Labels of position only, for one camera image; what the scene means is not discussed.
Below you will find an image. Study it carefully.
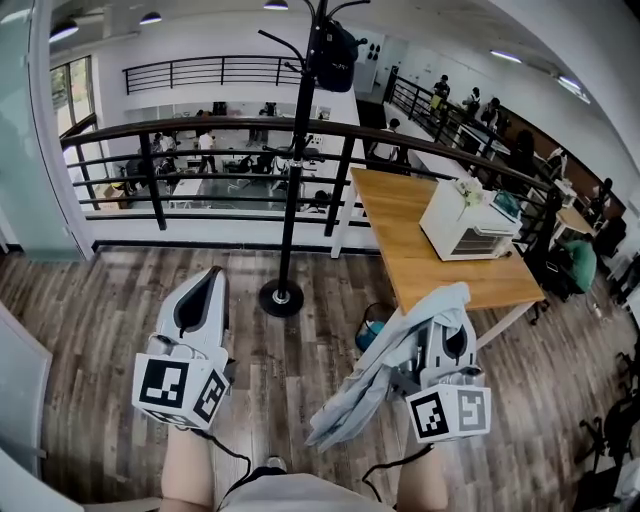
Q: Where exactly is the blue bucket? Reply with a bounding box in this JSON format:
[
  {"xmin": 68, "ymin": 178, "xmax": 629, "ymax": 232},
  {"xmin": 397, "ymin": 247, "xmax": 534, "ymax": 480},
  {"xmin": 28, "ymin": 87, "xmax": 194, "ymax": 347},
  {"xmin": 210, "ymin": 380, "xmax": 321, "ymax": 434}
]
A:
[{"xmin": 354, "ymin": 301, "xmax": 399, "ymax": 354}]

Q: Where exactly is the person's black trouser leg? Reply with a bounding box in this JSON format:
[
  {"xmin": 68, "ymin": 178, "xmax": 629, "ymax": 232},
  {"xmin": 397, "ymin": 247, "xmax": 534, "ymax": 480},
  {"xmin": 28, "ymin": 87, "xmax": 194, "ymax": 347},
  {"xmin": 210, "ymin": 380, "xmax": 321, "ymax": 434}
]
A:
[{"xmin": 243, "ymin": 465, "xmax": 274, "ymax": 490}]

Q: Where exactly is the white framed panel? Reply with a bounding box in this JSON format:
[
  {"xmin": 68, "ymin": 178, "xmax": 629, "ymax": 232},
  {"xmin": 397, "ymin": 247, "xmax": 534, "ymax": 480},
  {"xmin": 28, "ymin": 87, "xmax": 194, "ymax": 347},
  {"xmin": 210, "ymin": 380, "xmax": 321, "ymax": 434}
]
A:
[{"xmin": 0, "ymin": 299, "xmax": 54, "ymax": 479}]

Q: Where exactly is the light grey garment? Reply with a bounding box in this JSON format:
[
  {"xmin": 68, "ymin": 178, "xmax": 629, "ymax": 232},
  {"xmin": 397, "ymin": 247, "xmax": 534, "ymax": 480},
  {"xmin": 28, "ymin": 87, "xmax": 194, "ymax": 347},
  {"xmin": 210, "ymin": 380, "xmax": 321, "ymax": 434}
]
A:
[{"xmin": 304, "ymin": 282, "xmax": 474, "ymax": 454}]

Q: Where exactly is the black office chair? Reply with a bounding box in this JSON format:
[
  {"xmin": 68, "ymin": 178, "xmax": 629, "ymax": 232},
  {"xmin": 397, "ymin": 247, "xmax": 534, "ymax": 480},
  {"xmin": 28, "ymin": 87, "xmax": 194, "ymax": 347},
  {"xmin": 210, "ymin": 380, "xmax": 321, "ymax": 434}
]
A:
[{"xmin": 578, "ymin": 384, "xmax": 640, "ymax": 472}]

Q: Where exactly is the black balcony railing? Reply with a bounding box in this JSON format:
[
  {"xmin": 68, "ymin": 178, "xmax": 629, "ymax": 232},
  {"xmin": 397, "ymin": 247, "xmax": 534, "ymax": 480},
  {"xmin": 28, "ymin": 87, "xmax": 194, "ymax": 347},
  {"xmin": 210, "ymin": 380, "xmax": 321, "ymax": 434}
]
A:
[{"xmin": 122, "ymin": 55, "xmax": 307, "ymax": 96}]

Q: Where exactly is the green chair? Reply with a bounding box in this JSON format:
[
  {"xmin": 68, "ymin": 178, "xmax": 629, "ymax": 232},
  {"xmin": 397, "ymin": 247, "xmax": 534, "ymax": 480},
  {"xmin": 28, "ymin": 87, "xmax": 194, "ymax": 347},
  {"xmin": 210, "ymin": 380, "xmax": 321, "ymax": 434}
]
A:
[{"xmin": 566, "ymin": 239, "xmax": 599, "ymax": 295}]

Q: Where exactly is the wooden table with white legs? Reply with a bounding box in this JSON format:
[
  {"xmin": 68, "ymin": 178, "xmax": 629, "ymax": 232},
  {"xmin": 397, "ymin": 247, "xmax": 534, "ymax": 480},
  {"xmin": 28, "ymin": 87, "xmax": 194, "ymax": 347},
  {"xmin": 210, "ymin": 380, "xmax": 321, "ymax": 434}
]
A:
[{"xmin": 331, "ymin": 167, "xmax": 548, "ymax": 352}]

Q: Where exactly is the white slatted box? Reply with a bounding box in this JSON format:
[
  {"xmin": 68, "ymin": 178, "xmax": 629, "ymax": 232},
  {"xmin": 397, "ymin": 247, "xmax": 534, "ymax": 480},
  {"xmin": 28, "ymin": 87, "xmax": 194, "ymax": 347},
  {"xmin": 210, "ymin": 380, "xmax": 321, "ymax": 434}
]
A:
[{"xmin": 418, "ymin": 177, "xmax": 524, "ymax": 263}]

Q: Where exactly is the navy blue cap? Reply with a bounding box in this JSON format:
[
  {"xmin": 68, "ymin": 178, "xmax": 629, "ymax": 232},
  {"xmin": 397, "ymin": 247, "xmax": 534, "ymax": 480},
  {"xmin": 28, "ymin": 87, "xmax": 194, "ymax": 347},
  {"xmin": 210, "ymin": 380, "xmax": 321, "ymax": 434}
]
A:
[{"xmin": 314, "ymin": 19, "xmax": 362, "ymax": 94}]

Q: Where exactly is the small wooden desk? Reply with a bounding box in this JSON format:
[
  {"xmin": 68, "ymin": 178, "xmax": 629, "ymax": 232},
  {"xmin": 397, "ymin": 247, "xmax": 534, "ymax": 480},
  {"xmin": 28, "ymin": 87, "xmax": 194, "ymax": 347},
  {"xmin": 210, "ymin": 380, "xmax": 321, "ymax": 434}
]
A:
[{"xmin": 553, "ymin": 204, "xmax": 597, "ymax": 237}]

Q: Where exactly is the person's left forearm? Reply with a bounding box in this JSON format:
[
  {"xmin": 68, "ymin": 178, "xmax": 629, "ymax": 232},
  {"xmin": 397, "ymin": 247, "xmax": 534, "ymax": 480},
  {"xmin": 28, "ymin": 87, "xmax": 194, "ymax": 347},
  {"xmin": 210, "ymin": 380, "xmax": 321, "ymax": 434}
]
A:
[{"xmin": 159, "ymin": 426, "xmax": 217, "ymax": 512}]

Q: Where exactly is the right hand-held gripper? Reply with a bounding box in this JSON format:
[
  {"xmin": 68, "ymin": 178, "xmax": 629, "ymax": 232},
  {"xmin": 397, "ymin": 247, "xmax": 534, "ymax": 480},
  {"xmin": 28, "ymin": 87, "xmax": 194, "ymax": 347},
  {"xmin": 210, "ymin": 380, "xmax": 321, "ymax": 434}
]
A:
[{"xmin": 389, "ymin": 321, "xmax": 493, "ymax": 444}]

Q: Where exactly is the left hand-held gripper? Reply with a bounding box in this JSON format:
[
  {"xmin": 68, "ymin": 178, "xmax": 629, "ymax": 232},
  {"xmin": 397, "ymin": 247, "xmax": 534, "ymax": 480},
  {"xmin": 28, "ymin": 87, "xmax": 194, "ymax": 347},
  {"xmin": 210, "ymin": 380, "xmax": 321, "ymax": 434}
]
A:
[{"xmin": 132, "ymin": 266, "xmax": 236, "ymax": 431}]

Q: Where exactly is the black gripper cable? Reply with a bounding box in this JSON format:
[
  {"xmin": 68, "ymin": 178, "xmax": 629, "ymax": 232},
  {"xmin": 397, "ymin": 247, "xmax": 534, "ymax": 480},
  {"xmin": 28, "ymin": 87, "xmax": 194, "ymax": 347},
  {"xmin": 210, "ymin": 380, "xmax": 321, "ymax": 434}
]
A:
[
  {"xmin": 361, "ymin": 442, "xmax": 434, "ymax": 503},
  {"xmin": 191, "ymin": 426, "xmax": 252, "ymax": 504}
]

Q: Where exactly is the large window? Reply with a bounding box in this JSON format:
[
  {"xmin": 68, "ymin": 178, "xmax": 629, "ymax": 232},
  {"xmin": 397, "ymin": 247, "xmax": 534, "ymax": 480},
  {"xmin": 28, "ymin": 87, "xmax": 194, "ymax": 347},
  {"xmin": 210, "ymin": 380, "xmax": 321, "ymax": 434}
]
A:
[{"xmin": 49, "ymin": 55, "xmax": 97, "ymax": 137}]

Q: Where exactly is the black walkway railing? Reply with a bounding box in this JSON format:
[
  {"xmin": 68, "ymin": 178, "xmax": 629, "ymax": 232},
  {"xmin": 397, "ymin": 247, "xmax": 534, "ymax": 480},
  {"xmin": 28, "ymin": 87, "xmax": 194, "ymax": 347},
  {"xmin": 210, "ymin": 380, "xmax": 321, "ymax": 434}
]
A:
[{"xmin": 384, "ymin": 74, "xmax": 507, "ymax": 152}]

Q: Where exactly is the glass partition with white frame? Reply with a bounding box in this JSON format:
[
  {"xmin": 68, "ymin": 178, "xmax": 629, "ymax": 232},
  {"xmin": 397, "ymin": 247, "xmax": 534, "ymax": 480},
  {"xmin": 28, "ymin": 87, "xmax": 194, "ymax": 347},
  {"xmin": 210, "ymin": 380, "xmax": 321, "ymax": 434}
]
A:
[{"xmin": 0, "ymin": 0, "xmax": 95, "ymax": 264}]

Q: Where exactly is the person's light grey shirt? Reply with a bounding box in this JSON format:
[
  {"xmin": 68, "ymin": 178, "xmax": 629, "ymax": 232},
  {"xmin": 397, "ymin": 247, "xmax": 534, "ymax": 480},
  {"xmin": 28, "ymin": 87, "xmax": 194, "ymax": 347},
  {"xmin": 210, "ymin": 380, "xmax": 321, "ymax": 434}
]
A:
[{"xmin": 218, "ymin": 472, "xmax": 397, "ymax": 512}]

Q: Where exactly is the black coat rack stand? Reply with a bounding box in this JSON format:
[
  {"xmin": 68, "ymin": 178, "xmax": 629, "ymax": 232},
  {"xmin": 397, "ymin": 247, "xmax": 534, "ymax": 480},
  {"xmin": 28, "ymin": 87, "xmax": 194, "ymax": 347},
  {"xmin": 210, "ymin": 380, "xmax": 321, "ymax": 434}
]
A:
[{"xmin": 257, "ymin": 0, "xmax": 372, "ymax": 319}]

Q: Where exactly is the person's right forearm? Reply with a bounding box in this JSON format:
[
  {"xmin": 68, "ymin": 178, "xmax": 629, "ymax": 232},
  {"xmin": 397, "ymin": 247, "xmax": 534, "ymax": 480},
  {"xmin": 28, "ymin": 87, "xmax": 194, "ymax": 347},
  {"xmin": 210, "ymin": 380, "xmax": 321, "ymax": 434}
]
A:
[{"xmin": 397, "ymin": 438, "xmax": 450, "ymax": 512}]

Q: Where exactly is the black railing with brown handrail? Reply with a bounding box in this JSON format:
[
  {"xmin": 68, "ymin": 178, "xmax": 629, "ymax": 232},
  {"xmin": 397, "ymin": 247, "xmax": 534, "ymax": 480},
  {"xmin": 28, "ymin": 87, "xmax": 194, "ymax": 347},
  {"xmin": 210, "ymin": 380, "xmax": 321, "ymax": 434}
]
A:
[{"xmin": 59, "ymin": 117, "xmax": 569, "ymax": 262}]

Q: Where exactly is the teal packet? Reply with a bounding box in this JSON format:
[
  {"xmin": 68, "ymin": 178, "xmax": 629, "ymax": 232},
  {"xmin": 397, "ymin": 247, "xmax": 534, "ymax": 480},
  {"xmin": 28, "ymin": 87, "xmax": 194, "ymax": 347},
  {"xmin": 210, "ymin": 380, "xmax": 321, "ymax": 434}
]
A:
[{"xmin": 492, "ymin": 192, "xmax": 522, "ymax": 217}]

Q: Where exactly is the pale flower bunch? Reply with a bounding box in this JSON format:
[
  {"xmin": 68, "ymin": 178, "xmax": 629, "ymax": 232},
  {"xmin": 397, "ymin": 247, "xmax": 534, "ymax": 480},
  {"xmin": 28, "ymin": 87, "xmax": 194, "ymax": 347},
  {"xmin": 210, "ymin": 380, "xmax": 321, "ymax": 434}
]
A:
[{"xmin": 452, "ymin": 178, "xmax": 485, "ymax": 207}]

